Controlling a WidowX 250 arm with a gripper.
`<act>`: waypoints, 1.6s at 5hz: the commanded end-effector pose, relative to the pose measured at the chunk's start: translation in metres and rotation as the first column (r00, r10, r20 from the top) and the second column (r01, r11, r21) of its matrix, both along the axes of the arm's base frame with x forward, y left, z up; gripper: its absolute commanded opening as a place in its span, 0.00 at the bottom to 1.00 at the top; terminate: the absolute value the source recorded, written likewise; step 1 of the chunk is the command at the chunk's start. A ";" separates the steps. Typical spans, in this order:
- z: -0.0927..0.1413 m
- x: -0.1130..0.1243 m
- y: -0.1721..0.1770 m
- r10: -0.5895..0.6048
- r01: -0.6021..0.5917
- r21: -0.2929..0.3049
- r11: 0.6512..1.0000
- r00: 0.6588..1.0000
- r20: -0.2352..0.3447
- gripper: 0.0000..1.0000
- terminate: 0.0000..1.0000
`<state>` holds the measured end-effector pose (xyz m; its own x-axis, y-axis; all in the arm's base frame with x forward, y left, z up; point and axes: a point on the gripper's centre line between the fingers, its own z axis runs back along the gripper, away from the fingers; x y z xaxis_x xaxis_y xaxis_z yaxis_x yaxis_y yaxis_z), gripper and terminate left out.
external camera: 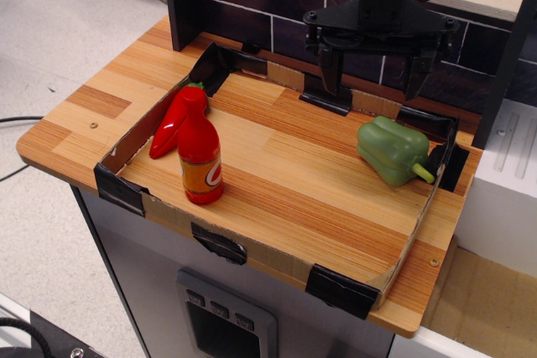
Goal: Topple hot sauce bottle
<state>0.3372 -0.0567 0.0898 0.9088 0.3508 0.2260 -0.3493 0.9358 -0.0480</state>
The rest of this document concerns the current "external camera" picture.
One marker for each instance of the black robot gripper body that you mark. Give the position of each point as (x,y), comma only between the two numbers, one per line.
(390,27)

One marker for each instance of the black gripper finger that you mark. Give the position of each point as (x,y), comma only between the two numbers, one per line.
(330,61)
(417,70)

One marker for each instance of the red hot sauce bottle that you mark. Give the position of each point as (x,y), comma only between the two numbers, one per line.
(200,151)

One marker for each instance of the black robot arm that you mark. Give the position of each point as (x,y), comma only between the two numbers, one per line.
(385,27)

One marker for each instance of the cardboard fence with black tape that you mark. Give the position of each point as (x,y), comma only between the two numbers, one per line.
(299,203)

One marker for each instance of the green toy bell pepper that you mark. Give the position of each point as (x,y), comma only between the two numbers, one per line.
(397,153)

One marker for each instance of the red toy chili pepper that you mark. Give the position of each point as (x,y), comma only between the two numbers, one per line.
(176,120)

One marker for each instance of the grey oven control panel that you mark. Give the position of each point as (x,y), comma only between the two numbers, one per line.
(222,324)

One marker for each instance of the black metal bracket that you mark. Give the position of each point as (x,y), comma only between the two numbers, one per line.
(60,342)

